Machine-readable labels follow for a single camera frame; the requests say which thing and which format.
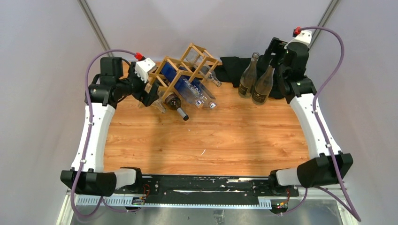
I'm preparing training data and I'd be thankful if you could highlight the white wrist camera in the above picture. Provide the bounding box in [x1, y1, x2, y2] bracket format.
[135, 58, 157, 83]
[284, 30, 312, 49]

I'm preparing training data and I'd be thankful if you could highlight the clear bottle pale label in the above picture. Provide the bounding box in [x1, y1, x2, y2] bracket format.
[252, 66, 274, 105]

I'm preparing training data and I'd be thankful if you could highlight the clear bottle black gold label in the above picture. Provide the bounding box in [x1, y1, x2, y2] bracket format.
[238, 52, 260, 98]

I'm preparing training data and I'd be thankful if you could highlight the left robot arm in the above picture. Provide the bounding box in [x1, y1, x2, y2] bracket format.
[60, 56, 158, 196]

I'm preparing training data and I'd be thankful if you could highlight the dark brown wine bottle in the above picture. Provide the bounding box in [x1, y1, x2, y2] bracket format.
[164, 92, 189, 121]

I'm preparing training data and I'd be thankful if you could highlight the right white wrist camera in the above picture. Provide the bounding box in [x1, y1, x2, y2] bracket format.
[284, 30, 312, 49]

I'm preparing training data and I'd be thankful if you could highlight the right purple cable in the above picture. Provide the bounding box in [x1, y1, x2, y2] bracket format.
[292, 26, 362, 222]

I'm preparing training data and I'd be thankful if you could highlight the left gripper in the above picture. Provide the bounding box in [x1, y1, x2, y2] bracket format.
[116, 62, 159, 106]

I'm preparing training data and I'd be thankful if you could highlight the black cloth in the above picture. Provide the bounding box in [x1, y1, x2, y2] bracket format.
[214, 56, 284, 99]

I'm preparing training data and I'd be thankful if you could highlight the wooden wine rack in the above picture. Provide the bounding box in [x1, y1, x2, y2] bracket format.
[146, 43, 221, 105]

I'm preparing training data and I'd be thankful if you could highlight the aluminium rail frame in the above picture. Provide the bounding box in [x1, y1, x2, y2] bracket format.
[56, 173, 358, 225]

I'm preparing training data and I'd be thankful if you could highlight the blue square bottle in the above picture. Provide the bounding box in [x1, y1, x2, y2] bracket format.
[182, 90, 204, 108]
[174, 75, 217, 109]

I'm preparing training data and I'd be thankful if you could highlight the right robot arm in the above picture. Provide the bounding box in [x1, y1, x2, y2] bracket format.
[264, 37, 353, 196]

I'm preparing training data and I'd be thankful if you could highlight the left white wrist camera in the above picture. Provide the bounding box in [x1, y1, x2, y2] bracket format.
[135, 58, 157, 83]

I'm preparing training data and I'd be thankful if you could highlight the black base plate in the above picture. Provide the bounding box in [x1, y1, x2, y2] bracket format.
[115, 174, 299, 208]

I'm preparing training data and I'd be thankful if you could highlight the small clear bottle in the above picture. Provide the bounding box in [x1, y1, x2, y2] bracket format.
[150, 96, 167, 113]

